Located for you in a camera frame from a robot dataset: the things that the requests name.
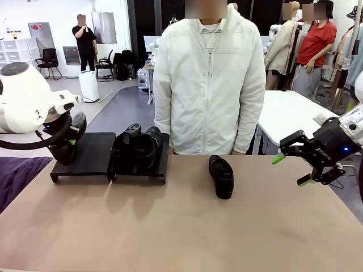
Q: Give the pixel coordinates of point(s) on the grey wall panel red button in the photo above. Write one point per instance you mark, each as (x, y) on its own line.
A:
(35, 34)

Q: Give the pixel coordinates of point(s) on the person's right forearm white sleeve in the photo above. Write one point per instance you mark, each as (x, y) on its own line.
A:
(164, 127)

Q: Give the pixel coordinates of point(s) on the purple cloth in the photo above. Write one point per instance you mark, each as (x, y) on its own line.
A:
(20, 175)

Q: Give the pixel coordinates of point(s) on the black hat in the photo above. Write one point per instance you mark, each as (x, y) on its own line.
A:
(356, 12)

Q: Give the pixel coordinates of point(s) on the yellow green object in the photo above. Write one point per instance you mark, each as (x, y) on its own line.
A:
(349, 107)

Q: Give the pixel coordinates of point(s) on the metal wall cabinet door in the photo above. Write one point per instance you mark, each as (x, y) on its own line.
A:
(103, 28)

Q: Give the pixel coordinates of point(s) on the mannequin in beige clothes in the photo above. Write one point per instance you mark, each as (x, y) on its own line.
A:
(343, 51)

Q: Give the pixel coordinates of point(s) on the person in white jacket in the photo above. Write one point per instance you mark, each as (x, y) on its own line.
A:
(204, 99)

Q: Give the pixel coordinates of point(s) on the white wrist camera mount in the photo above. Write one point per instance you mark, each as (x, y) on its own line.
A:
(320, 118)

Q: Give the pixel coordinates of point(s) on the person's left hand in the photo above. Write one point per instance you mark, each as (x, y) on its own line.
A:
(238, 152)

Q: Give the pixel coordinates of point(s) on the white drawer cabinet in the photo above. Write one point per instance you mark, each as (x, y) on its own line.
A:
(17, 51)

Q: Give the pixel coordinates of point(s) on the slim person in black clothes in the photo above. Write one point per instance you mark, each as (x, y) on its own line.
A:
(85, 39)

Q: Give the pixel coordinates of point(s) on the white air purifier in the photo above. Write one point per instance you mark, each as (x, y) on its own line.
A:
(89, 86)

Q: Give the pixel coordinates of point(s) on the person's right hand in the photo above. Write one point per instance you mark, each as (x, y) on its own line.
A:
(173, 151)

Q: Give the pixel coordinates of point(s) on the silver garment rack pole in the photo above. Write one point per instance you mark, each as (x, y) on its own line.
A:
(354, 34)

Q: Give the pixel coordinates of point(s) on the black bags pile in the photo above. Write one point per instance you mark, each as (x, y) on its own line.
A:
(123, 62)

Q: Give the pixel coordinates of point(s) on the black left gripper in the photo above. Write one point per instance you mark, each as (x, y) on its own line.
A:
(54, 130)

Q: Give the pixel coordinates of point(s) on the black office chair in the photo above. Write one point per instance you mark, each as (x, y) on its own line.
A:
(105, 66)
(48, 63)

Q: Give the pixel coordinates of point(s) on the grey metal wall panel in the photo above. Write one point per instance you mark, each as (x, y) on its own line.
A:
(68, 56)

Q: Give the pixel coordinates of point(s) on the lit computer tower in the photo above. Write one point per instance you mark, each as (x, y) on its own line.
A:
(142, 79)

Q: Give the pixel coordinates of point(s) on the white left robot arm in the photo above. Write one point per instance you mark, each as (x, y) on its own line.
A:
(22, 102)

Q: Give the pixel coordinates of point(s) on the person's left forearm white sleeve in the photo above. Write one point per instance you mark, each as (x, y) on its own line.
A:
(249, 127)

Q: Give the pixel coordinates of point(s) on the light blue garment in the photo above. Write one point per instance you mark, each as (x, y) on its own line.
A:
(358, 65)

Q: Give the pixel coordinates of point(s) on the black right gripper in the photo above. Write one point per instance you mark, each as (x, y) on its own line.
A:
(326, 147)

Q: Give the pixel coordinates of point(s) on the white desk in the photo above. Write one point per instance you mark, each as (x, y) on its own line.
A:
(286, 113)

